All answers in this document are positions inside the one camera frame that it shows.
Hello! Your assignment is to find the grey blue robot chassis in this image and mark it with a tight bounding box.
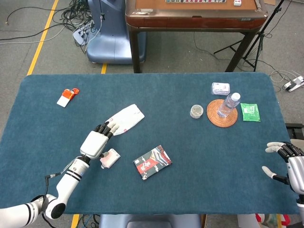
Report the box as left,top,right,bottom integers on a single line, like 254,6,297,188
98,213,202,228

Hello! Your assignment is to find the grey power strip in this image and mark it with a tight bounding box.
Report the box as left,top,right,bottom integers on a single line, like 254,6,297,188
72,20,95,46

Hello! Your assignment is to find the black tripod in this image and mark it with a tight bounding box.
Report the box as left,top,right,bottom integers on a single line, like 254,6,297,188
213,0,285,72

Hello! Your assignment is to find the white cable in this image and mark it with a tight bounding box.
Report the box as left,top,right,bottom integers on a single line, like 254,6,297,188
270,69,293,84

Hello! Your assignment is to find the white envelope packet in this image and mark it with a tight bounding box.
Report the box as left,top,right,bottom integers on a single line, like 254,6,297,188
104,104,145,136

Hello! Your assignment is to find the round clear lidded jar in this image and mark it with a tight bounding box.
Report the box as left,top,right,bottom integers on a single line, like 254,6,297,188
190,104,204,119

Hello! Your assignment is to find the red white bag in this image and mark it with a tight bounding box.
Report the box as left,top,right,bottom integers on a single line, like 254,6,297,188
255,213,290,228

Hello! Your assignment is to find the blue table cloth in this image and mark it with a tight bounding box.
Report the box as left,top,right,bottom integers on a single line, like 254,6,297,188
0,72,300,216

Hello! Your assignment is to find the row of mahjong tiles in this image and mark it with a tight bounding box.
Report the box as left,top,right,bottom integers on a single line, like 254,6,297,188
165,0,227,4

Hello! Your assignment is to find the round woven coaster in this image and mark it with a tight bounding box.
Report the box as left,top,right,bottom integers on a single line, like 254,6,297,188
206,99,238,128

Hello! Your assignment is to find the white power strip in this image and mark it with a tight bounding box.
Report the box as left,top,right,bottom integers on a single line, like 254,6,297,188
282,75,304,92

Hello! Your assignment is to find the small white pouch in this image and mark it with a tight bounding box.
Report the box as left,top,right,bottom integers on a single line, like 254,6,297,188
99,148,121,170

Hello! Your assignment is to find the clear water bottle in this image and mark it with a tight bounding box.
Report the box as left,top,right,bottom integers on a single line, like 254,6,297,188
217,92,241,119

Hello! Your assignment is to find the white tissue packet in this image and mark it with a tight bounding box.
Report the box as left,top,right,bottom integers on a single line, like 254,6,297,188
211,82,231,96

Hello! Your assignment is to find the black cable bundle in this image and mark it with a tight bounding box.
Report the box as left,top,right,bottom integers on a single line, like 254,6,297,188
0,0,95,54

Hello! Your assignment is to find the red patterned card pack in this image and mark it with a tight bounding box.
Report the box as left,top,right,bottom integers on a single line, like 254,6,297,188
133,145,172,181

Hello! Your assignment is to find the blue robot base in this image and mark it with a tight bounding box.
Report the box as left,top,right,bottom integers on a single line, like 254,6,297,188
86,0,147,65

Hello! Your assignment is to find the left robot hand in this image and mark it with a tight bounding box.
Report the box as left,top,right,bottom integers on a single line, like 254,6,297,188
79,121,120,160

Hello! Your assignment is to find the green packet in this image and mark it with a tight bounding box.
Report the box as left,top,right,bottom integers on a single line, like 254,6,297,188
240,103,261,122

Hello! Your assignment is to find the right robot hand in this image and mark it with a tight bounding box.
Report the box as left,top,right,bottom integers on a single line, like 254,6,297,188
261,142,304,205

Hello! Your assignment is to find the orange white snack packet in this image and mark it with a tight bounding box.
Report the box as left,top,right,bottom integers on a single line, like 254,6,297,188
56,88,80,108

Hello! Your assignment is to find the wooden mahjong table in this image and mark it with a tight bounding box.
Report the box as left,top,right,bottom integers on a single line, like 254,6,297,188
125,0,268,73

